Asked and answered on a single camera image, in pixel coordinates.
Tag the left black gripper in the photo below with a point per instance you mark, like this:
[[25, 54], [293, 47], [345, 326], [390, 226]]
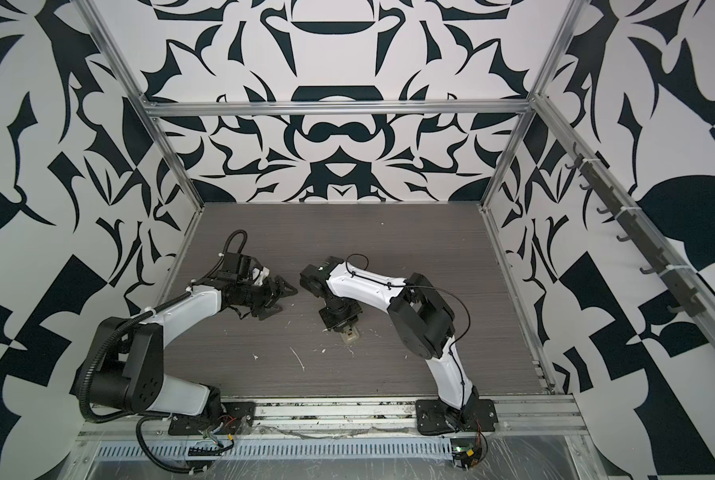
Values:
[[281, 291]]

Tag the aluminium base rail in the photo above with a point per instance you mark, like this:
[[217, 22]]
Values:
[[342, 417]]

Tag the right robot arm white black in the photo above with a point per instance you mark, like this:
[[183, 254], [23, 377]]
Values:
[[418, 312]]

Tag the aluminium frame back bar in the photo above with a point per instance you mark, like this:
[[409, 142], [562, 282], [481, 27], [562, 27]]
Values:
[[162, 110]]

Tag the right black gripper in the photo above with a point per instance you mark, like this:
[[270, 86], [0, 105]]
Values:
[[354, 313]]

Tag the black wall hook rack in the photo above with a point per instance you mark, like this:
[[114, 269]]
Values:
[[638, 230]]

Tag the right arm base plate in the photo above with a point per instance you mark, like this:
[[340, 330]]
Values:
[[437, 418]]

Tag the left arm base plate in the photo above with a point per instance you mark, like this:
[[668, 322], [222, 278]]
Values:
[[232, 418]]

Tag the white slotted cable duct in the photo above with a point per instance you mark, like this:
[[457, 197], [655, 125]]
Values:
[[437, 449]]

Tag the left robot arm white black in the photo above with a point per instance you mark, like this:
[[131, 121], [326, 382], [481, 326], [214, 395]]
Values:
[[124, 372]]

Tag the white remote control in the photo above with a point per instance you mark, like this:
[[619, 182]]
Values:
[[350, 335]]

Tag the small green circuit board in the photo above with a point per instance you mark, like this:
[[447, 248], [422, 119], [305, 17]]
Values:
[[467, 456]]

